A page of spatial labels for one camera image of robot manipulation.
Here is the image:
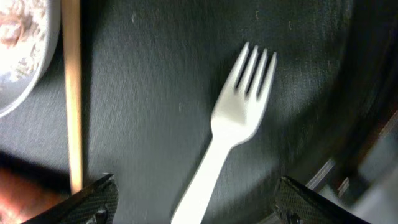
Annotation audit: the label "grey plate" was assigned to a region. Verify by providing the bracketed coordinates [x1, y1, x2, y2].
[1, 0, 61, 117]

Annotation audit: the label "grey dishwasher rack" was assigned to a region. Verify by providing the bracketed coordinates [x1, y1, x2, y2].
[306, 109, 397, 223]

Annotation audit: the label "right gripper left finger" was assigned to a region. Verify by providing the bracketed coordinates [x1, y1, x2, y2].
[25, 174, 119, 224]

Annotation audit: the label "white plastic fork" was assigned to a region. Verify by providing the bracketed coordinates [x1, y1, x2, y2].
[170, 44, 277, 224]

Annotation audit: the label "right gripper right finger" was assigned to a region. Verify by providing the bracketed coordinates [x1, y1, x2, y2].
[274, 176, 369, 224]

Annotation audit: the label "round black tray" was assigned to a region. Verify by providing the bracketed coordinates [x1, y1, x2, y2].
[0, 0, 398, 224]

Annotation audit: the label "rice and seed scraps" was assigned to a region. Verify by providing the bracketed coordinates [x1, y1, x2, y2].
[1, 0, 49, 90]

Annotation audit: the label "wooden chopstick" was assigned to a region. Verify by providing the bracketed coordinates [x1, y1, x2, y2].
[61, 0, 83, 194]

